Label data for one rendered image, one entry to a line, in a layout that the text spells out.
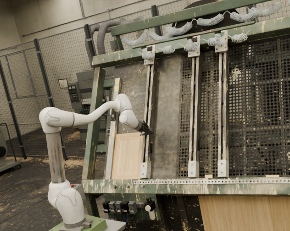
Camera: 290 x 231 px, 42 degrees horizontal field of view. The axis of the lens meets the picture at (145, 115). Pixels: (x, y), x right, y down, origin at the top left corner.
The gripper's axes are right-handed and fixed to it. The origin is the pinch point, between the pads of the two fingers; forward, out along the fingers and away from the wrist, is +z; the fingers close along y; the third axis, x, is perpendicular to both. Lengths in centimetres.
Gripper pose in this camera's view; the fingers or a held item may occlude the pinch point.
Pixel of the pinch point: (149, 132)
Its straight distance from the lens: 316.7
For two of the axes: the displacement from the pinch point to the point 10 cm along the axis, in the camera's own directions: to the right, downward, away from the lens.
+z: 5.0, 2.9, 8.2
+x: -8.7, 1.0, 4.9
